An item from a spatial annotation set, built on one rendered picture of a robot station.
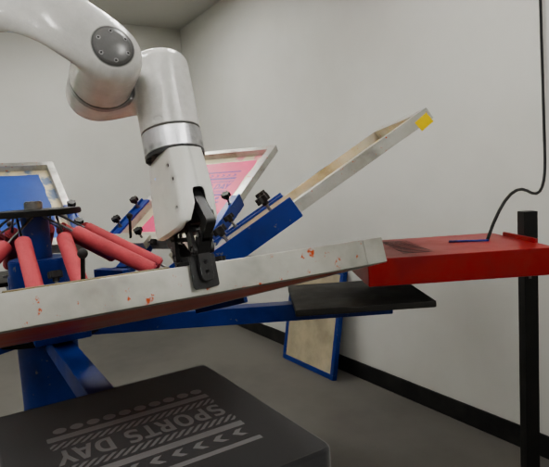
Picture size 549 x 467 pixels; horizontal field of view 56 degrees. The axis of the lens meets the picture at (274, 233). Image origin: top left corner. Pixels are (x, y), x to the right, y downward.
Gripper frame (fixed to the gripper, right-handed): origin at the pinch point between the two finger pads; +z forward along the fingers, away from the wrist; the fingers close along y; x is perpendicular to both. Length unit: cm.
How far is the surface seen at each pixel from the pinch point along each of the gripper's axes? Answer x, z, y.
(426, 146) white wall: 200, -62, -130
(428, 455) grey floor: 159, 92, -139
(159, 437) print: 1.2, 23.6, -31.8
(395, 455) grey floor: 147, 89, -149
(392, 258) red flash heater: 92, -1, -62
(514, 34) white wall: 200, -91, -66
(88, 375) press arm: 0, 14, -79
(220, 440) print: 9.0, 25.6, -24.6
